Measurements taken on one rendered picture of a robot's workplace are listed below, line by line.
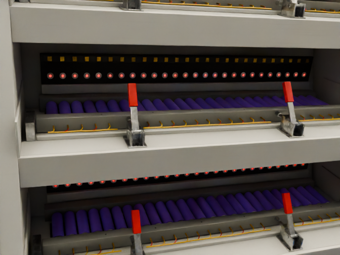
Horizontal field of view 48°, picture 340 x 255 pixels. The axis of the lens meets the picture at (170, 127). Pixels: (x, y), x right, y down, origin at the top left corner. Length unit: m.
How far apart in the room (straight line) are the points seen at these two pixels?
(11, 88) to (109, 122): 0.16
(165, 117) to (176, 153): 0.08
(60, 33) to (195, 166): 0.27
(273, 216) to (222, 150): 0.20
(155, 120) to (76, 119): 0.12
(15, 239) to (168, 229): 0.24
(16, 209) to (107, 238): 0.16
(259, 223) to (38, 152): 0.40
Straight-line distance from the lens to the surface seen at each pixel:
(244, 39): 0.61
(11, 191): 0.54
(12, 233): 0.56
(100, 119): 0.60
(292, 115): 0.67
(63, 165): 0.54
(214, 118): 0.65
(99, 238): 0.64
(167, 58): 0.72
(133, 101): 0.56
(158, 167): 0.57
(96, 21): 0.54
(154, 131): 0.59
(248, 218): 0.71
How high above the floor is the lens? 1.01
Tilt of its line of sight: 5 degrees down
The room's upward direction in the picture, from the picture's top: 1 degrees counter-clockwise
